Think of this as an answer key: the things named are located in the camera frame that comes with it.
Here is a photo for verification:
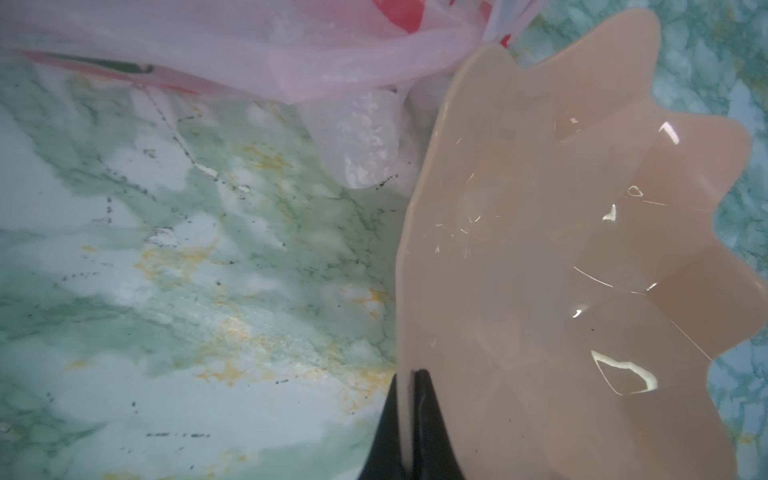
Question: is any peach scalloped plastic bowl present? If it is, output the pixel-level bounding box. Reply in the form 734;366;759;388
396;8;767;479

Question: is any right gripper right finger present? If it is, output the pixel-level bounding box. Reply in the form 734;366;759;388
412;369;465;480

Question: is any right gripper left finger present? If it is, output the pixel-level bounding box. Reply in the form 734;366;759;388
358;376;408;480

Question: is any pink translucent plastic bag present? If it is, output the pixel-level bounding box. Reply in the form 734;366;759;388
1;1;543;195

